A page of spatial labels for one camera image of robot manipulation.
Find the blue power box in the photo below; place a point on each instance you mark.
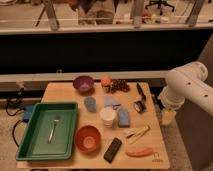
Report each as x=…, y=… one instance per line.
x=27, y=112

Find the light blue cloth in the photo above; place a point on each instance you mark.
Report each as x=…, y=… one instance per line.
x=109, y=101

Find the purple bowl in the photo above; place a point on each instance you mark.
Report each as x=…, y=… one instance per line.
x=83, y=83

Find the black office chair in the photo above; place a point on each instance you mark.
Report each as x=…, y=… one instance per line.
x=160, y=4

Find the orange carrot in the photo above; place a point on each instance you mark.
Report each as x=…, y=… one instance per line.
x=142, y=153

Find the green plastic tray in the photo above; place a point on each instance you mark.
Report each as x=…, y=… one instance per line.
x=34, y=145

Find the black remote control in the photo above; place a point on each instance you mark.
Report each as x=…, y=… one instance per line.
x=112, y=150

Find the blue sponge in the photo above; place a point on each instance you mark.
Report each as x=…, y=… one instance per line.
x=123, y=118

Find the orange fruit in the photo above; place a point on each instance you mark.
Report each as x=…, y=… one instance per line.
x=106, y=81

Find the orange bowl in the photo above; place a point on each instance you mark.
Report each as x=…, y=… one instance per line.
x=87, y=139

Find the person in background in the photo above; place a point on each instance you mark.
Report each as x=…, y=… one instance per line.
x=95, y=12

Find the metal spoon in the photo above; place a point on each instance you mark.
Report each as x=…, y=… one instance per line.
x=55, y=122

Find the blue plastic cup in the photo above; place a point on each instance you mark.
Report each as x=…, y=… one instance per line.
x=90, y=104

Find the white paper cup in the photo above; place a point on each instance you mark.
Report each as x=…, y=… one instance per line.
x=108, y=115

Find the dark grape bunch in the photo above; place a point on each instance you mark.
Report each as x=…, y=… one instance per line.
x=119, y=85

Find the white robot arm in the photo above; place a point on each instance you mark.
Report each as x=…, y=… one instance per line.
x=187, y=82

